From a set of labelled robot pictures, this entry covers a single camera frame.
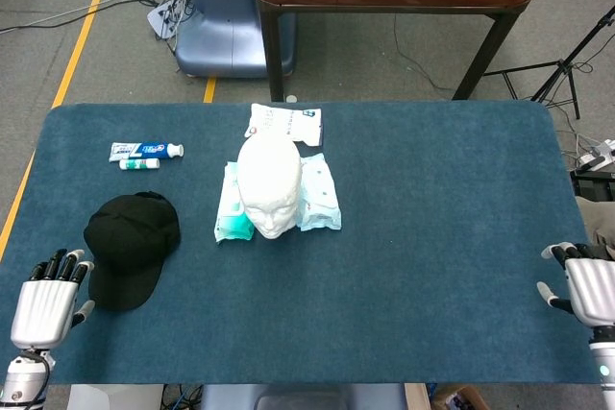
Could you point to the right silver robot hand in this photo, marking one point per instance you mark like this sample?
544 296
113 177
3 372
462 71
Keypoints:
593 290

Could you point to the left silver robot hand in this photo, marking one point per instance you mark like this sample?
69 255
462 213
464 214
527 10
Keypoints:
43 309

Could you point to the black baseball cap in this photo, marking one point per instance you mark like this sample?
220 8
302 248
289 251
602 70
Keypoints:
130 247

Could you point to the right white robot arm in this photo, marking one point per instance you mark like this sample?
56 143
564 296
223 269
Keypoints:
603 367

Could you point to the white foam mannequin head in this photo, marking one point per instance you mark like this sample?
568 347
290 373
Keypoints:
269 179

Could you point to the beige fabric bag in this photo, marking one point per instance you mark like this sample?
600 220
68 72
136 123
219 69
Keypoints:
598 220

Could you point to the black equipment box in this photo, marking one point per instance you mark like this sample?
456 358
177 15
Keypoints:
593 186

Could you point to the white box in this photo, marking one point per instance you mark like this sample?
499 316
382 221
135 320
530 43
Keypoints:
115 398

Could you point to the white power strip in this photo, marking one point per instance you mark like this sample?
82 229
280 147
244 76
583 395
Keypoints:
600 151

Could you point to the small green white tube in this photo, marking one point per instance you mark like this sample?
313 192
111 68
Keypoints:
139 164

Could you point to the cardboard box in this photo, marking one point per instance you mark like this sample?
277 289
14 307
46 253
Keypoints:
456 398

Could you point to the blue felt table mat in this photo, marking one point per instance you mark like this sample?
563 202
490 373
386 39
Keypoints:
408 261

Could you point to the blue white toothpaste tube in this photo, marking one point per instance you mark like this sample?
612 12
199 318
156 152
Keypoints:
144 151

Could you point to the green wipes pack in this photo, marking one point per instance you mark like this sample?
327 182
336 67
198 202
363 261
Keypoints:
230 227

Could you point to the wooden plank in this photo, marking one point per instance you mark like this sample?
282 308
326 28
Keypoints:
417 398

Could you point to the black tripod stand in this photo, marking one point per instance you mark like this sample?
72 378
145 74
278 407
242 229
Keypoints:
559 69

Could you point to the light blue wipes pack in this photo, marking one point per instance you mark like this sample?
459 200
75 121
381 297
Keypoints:
322 199

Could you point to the white wipes pack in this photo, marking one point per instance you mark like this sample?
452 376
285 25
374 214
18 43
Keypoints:
283 119

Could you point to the white connector panel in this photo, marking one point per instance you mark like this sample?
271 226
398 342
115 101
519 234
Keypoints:
161 21

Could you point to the blue grey machine base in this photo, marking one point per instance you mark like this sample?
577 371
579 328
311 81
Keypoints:
226 21

